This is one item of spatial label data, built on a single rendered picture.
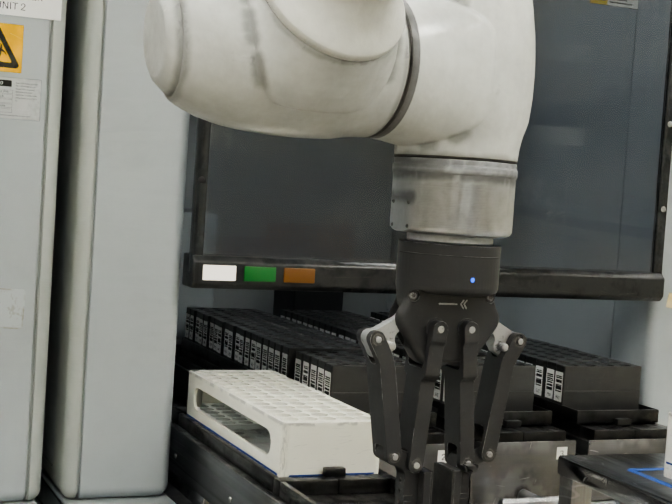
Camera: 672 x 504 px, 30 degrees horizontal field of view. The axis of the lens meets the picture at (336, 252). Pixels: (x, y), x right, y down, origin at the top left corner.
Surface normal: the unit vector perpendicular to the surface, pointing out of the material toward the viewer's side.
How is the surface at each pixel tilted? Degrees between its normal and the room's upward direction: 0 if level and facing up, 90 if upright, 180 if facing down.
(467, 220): 90
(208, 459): 90
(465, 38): 81
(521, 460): 90
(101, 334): 90
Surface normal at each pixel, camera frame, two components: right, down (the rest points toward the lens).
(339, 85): 0.29, 0.82
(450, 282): -0.05, 0.05
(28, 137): 0.40, 0.07
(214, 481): -0.92, -0.04
